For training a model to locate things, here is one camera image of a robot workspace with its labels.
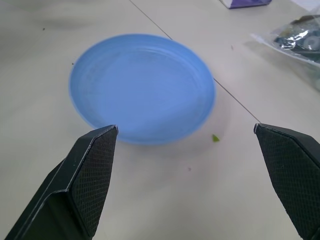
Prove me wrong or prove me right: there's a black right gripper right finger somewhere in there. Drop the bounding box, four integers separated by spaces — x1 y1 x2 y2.
253 123 320 240

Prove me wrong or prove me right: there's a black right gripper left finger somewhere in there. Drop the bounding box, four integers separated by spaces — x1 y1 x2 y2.
4 124 119 240

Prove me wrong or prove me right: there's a blue plastic plate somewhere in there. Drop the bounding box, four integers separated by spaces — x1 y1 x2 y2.
68 33 217 146

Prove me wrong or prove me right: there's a clear plastic bag with parts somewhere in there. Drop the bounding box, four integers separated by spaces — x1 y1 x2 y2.
250 6 320 92

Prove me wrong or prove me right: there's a purple and white box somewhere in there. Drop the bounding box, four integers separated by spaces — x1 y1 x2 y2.
219 0 273 10

